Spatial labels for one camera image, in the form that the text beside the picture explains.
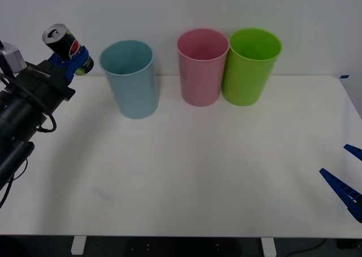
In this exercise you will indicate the black drink can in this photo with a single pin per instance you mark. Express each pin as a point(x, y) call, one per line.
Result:
point(62, 43)

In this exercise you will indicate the pink plastic bin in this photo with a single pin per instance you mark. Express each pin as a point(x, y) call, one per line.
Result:
point(201, 76)

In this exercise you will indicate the pale blue plastic bin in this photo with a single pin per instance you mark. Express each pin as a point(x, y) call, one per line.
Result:
point(131, 87)

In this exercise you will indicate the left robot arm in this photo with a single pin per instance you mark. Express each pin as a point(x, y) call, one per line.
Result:
point(14, 118)

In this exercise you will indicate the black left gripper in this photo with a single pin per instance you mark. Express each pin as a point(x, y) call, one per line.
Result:
point(45, 87)

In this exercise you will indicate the green plastic bin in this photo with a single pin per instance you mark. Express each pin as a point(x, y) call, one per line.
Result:
point(249, 76)

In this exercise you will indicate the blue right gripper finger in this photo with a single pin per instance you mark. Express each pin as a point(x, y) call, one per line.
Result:
point(342, 190)
point(355, 151)

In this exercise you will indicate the white table leg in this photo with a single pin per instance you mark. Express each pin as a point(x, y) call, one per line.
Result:
point(78, 245)
point(268, 247)

